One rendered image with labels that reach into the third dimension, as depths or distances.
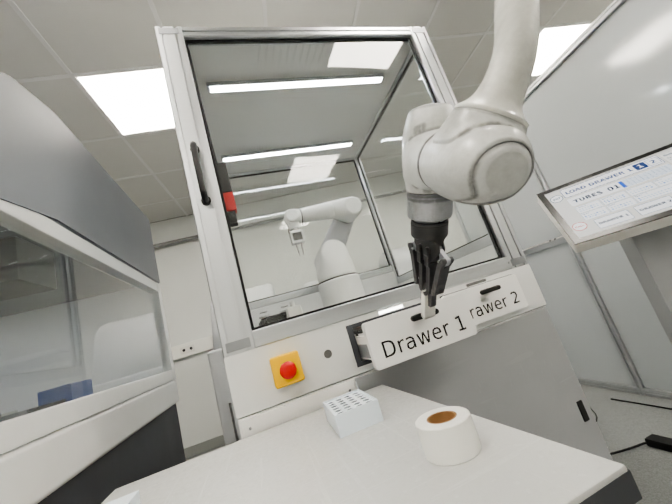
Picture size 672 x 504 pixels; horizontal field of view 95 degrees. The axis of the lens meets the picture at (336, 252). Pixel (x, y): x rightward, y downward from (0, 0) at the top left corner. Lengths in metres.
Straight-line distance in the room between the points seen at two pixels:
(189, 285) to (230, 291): 3.43
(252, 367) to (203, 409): 3.40
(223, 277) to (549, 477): 0.74
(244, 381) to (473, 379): 0.65
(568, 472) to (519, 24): 0.51
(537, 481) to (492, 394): 0.70
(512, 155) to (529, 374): 0.86
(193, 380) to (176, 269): 1.35
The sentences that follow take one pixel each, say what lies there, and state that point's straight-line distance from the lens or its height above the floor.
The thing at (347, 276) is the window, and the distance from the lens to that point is 0.92.
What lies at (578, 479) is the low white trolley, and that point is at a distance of 0.40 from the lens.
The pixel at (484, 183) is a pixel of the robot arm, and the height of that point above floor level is 1.06.
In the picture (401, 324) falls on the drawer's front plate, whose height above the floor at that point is 0.90.
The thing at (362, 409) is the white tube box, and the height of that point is 0.79.
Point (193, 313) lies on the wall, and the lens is 4.22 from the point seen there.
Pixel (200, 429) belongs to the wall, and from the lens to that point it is 4.29.
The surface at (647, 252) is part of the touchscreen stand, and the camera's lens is 1.46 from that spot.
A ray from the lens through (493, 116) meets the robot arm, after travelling 0.47.
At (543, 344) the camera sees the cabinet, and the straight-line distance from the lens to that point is 1.23.
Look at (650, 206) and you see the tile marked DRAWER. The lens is 1.40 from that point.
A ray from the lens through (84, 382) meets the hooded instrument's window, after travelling 1.08.
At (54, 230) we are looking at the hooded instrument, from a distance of 1.06.
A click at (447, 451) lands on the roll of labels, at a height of 0.78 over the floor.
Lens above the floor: 0.96
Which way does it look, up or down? 12 degrees up
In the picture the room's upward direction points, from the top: 17 degrees counter-clockwise
